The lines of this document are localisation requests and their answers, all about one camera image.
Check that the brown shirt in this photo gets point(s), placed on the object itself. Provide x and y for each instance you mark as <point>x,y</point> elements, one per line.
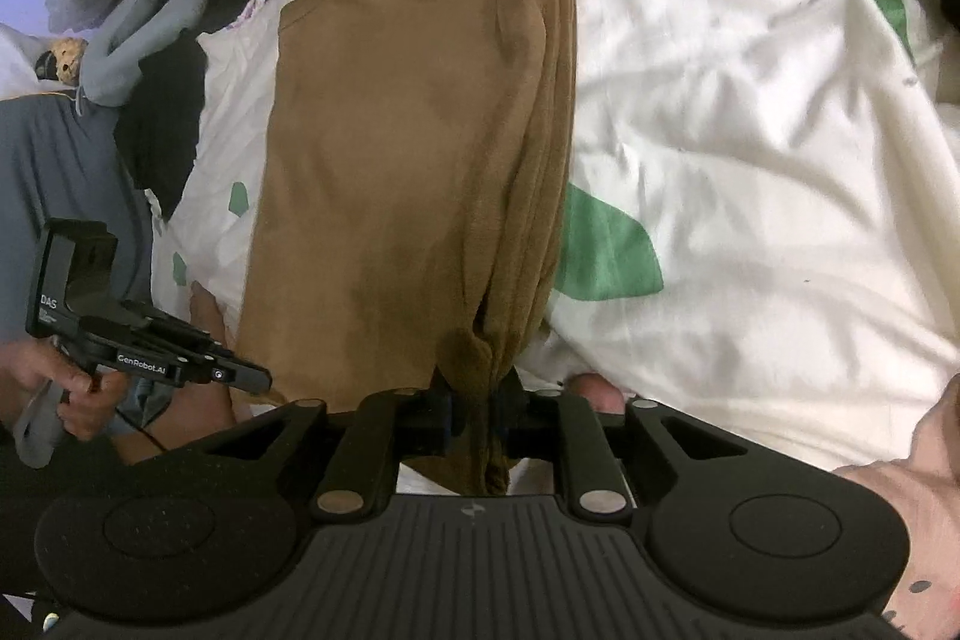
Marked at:
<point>405,175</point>

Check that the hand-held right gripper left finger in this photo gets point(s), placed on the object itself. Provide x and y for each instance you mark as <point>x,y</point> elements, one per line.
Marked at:
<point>447,416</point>

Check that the denim garment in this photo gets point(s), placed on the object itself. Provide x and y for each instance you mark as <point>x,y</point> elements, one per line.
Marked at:
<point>146,400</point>

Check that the bear print blanket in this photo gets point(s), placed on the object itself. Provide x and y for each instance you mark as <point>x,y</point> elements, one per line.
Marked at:
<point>750,160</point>

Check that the grey garment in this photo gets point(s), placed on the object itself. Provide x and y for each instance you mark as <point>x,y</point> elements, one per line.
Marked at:
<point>52,183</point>

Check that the colourful printed cloth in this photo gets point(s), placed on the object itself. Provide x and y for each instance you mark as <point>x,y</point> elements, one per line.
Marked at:
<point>255,3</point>

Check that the teddy bear toy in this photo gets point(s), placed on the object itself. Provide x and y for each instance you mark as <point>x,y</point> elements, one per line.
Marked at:
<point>64,61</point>

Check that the grey neck pillow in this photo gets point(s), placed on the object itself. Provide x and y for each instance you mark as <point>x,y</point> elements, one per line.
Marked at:
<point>127,48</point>

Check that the pale white bedding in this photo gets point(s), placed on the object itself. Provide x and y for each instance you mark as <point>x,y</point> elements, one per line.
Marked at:
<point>19,66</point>

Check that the person's left hand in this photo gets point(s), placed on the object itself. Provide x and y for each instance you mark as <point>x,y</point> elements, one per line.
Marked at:
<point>79,396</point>

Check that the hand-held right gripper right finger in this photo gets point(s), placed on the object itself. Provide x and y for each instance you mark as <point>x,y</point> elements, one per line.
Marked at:
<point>498,413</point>

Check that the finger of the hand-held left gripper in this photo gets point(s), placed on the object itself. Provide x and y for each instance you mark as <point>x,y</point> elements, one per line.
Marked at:
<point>214,347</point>
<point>244,376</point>

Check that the black clothes pile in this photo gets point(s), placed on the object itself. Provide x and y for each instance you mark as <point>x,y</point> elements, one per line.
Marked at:
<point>169,100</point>

